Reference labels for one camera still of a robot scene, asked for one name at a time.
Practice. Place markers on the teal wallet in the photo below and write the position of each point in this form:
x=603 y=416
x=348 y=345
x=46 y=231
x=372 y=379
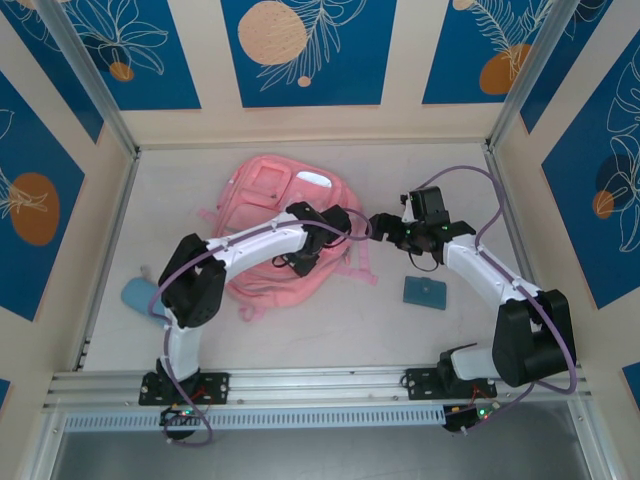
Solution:
x=425 y=294

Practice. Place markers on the pink backpack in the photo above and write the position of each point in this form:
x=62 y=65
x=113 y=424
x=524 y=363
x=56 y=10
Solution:
x=260 y=190

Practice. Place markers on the light blue pencil pouch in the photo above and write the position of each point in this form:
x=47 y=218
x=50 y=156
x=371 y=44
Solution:
x=137 y=295

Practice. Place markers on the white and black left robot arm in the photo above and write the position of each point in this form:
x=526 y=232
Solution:
x=260 y=242

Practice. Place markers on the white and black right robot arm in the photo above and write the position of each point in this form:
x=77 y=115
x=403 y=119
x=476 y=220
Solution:
x=480 y=265

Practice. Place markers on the aluminium table side rail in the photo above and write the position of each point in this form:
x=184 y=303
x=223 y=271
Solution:
x=495 y=167
x=124 y=205

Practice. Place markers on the aluminium mounting rail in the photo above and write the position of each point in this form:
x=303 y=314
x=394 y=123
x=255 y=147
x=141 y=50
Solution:
x=320 y=382

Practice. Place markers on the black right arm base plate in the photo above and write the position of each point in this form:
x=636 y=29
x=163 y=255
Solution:
x=417 y=382

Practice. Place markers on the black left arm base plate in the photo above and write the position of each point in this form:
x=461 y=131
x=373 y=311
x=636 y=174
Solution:
x=220 y=387

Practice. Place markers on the aluminium frame post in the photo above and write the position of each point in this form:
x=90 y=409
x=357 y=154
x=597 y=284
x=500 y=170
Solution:
x=95 y=80
x=530 y=80

